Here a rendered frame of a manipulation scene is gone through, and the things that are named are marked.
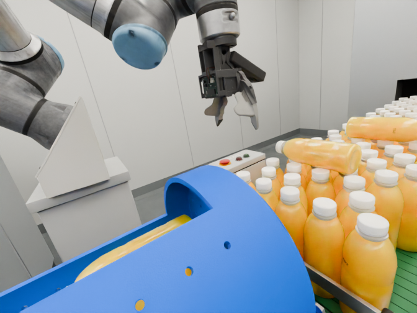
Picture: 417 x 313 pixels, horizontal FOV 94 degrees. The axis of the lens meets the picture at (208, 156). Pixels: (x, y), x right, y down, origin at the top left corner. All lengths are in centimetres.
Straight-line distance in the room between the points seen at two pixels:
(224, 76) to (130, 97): 256
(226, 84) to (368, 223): 36
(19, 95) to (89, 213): 46
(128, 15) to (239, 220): 37
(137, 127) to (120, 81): 63
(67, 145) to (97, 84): 219
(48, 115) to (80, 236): 45
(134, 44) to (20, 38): 55
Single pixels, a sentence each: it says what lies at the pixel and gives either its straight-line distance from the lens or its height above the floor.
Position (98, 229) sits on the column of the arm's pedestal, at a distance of 91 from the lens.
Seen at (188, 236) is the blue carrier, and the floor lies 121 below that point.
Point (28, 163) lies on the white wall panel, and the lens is 301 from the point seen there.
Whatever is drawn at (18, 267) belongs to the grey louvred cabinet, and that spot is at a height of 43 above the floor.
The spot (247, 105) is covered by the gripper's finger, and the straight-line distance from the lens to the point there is 45.
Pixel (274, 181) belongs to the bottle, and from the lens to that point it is 58.
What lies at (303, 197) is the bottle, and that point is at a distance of 54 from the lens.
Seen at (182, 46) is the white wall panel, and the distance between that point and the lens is 334.
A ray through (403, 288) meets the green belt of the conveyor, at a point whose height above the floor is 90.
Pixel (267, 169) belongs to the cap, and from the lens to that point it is 57.
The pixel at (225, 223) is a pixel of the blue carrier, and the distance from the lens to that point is 21.
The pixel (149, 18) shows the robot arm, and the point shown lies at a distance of 44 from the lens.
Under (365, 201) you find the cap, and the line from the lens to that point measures 46.
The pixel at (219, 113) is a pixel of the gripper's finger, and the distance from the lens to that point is 54.
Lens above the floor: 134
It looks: 18 degrees down
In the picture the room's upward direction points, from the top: 9 degrees counter-clockwise
